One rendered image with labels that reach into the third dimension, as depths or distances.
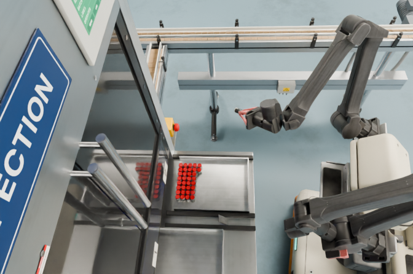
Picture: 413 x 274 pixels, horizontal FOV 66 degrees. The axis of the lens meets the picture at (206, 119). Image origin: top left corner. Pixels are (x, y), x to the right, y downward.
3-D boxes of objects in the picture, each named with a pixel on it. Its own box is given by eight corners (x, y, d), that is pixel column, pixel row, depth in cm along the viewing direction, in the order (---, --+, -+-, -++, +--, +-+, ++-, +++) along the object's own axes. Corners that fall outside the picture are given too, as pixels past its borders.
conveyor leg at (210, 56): (209, 116, 269) (202, 51, 204) (209, 107, 274) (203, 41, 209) (219, 116, 268) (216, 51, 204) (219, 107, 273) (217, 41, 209)
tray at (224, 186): (174, 211, 146) (173, 208, 143) (180, 159, 160) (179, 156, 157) (249, 213, 144) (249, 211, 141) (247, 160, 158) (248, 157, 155)
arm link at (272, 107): (300, 127, 117) (292, 115, 124) (296, 101, 111) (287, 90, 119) (269, 137, 118) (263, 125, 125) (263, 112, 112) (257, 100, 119)
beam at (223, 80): (179, 90, 241) (177, 80, 231) (180, 82, 245) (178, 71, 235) (400, 90, 229) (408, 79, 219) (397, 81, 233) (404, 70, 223)
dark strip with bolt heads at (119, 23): (166, 157, 148) (113, 21, 81) (167, 148, 151) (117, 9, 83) (168, 157, 148) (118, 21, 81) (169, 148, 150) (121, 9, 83)
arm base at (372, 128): (381, 144, 122) (379, 118, 128) (368, 134, 119) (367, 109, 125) (361, 149, 129) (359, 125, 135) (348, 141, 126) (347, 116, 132)
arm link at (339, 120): (369, 126, 123) (361, 119, 127) (351, 114, 119) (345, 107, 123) (351, 143, 126) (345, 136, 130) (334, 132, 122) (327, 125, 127)
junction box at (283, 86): (276, 93, 231) (278, 85, 223) (276, 88, 233) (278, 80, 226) (294, 93, 230) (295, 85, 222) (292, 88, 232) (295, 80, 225)
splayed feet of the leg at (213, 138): (209, 142, 264) (208, 133, 253) (211, 93, 291) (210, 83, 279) (218, 142, 264) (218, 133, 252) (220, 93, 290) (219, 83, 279)
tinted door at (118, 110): (141, 231, 110) (68, 158, 60) (157, 125, 133) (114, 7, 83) (142, 231, 110) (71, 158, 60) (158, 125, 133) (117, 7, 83)
